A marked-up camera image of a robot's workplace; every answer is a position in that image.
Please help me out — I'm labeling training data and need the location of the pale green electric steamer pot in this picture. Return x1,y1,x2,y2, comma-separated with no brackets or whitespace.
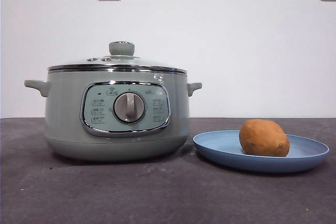
24,70,203,162

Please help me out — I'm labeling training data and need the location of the glass lid with green knob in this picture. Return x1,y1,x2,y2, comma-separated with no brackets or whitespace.
47,40,188,74

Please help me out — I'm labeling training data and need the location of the blue round plate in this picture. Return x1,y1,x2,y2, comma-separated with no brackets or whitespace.
193,129,330,174

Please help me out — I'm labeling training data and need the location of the brown potato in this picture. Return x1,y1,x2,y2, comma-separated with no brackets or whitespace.
238,119,291,157

